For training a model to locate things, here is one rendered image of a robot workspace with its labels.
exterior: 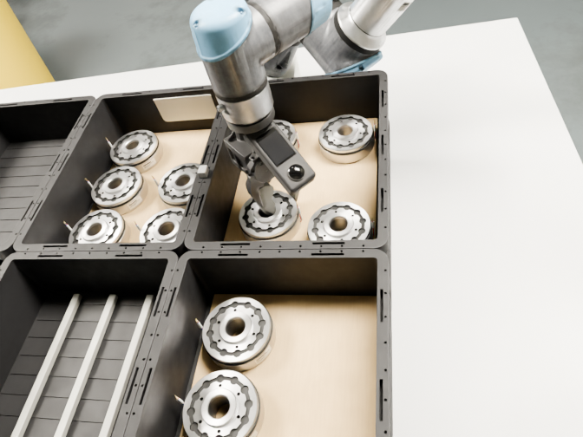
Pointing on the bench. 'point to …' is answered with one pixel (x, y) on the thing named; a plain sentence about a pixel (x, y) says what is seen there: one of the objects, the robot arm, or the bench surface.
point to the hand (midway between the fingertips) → (284, 206)
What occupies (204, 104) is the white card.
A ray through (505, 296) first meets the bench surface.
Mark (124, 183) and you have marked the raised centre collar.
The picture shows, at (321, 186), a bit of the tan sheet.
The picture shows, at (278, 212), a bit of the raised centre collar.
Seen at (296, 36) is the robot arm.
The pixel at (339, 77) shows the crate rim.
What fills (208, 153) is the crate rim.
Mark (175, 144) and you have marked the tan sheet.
